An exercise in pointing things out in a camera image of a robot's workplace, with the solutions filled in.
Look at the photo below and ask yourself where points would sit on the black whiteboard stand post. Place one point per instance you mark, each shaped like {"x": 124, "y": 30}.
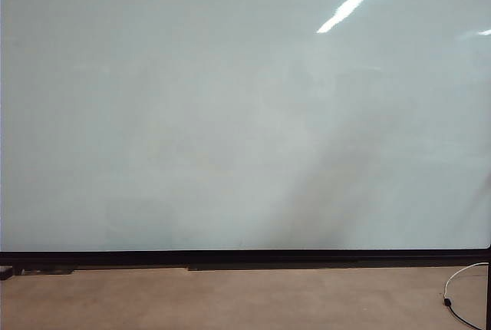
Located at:
{"x": 489, "y": 291}

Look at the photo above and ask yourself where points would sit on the short black pen tray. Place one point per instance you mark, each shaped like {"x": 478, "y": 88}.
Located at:
{"x": 46, "y": 270}

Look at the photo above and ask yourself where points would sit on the white board with black frame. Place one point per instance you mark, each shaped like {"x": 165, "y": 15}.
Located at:
{"x": 192, "y": 115}

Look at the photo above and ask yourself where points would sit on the small black block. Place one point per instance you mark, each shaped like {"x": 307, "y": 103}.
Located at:
{"x": 5, "y": 273}

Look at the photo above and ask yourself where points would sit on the long black pen tray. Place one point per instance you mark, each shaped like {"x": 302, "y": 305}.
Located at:
{"x": 268, "y": 267}

